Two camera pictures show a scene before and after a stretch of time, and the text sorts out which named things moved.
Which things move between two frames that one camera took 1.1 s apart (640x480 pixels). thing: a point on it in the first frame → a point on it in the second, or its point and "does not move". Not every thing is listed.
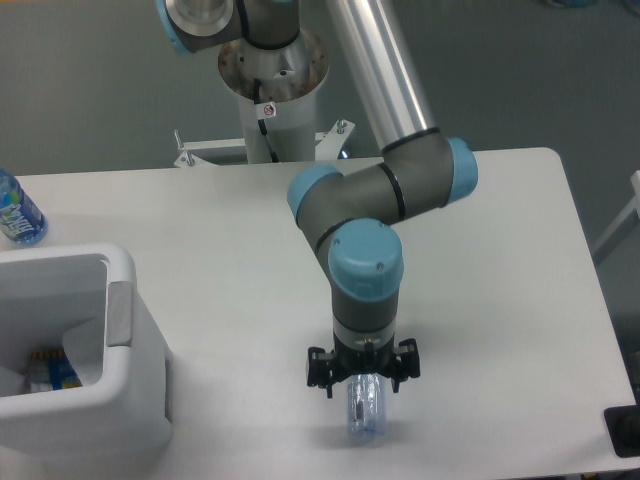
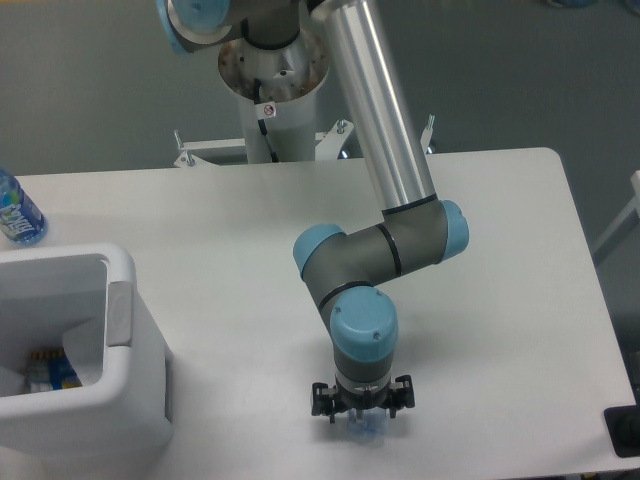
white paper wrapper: x=84 y=345 does not move
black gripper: x=351 y=362 → x=363 y=395
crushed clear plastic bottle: x=367 y=408 does not move
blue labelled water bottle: x=20 y=219 does not move
